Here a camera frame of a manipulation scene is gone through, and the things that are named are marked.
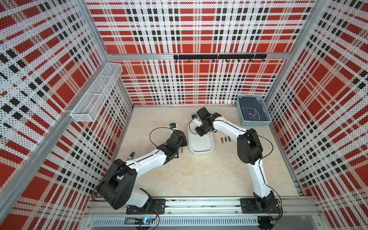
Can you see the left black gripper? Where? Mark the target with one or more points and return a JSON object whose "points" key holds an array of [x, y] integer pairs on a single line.
{"points": [[184, 142]]}

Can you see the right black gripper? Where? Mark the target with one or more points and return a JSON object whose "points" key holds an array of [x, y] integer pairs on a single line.
{"points": [[200, 132]]}

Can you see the white plastic storage tray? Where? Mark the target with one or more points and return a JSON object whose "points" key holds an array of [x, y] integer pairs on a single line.
{"points": [[199, 145]]}

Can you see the batteries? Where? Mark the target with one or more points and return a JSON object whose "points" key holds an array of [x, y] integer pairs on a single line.
{"points": [[131, 156]]}

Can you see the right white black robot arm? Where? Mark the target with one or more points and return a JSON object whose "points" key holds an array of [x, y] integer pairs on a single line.
{"points": [[249, 151]]}

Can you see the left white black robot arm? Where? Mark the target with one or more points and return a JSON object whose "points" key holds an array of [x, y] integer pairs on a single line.
{"points": [[117, 185]]}

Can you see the dark blue cloth in basket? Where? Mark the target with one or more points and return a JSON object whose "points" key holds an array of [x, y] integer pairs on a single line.
{"points": [[251, 109]]}

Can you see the light blue plastic basket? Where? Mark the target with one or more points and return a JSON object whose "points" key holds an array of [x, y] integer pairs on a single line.
{"points": [[253, 123]]}

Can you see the green circuit board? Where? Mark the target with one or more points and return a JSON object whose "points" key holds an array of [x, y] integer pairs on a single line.
{"points": [[143, 221]]}

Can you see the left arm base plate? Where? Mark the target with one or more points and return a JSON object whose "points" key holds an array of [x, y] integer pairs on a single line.
{"points": [[153, 206]]}

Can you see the black hook rail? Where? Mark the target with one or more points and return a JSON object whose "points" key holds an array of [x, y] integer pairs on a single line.
{"points": [[220, 56]]}

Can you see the white wire mesh shelf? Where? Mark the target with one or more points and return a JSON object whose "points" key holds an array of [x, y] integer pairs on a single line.
{"points": [[90, 105]]}

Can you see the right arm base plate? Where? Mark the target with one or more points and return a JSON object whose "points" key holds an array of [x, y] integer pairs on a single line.
{"points": [[256, 206]]}

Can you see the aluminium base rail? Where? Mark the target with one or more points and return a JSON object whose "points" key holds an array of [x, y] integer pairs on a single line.
{"points": [[299, 212]]}

